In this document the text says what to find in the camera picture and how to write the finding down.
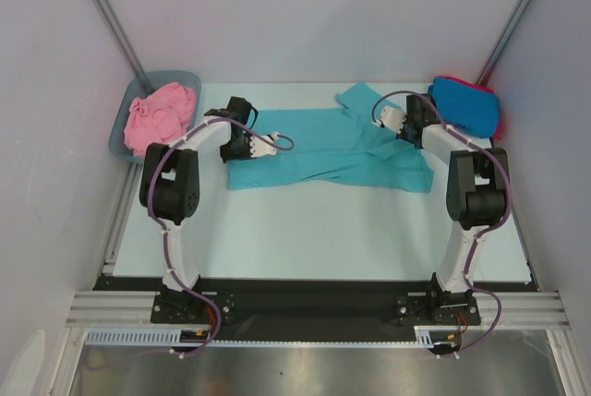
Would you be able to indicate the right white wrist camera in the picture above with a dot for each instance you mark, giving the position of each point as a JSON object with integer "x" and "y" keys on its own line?
{"x": 392, "y": 119}

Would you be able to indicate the teal t shirt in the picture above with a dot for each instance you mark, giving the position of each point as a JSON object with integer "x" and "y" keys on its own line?
{"x": 339, "y": 145}

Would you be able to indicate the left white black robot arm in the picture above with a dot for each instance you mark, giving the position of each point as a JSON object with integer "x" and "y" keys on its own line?
{"x": 170, "y": 190}

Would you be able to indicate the corner aluminium post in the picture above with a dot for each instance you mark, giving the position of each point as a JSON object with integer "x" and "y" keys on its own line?
{"x": 119, "y": 35}
{"x": 501, "y": 45}

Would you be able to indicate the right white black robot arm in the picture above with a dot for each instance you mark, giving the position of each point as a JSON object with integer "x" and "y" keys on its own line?
{"x": 478, "y": 195}

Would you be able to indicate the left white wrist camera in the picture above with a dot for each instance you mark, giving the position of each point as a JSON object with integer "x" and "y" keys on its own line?
{"x": 262, "y": 147}

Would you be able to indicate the pink crumpled t shirt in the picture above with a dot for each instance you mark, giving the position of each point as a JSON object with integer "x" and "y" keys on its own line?
{"x": 161, "y": 117}

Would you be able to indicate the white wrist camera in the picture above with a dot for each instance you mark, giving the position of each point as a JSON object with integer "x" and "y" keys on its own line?
{"x": 392, "y": 119}
{"x": 262, "y": 147}

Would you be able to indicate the blue folded t shirt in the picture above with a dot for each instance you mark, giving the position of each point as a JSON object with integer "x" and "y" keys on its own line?
{"x": 471, "y": 107}

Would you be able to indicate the grey slotted cable duct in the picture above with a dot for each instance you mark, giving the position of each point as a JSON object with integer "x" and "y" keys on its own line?
{"x": 181, "y": 338}

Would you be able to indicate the grey plastic basket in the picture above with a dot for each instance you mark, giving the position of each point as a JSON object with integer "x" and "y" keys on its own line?
{"x": 142, "y": 86}

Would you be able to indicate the aluminium frame rail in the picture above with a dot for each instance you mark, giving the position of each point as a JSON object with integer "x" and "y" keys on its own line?
{"x": 132, "y": 309}

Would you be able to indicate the left corner aluminium post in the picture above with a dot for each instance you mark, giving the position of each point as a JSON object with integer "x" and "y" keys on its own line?
{"x": 119, "y": 35}

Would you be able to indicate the right corner aluminium post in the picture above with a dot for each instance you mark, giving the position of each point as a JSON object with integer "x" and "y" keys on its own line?
{"x": 501, "y": 45}

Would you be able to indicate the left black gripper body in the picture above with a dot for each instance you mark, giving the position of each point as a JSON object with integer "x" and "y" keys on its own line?
{"x": 236, "y": 150}

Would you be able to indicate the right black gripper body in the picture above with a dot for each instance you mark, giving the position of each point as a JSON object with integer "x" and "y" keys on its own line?
{"x": 405, "y": 129}

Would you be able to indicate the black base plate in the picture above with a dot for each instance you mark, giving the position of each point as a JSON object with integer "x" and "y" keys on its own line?
{"x": 311, "y": 311}

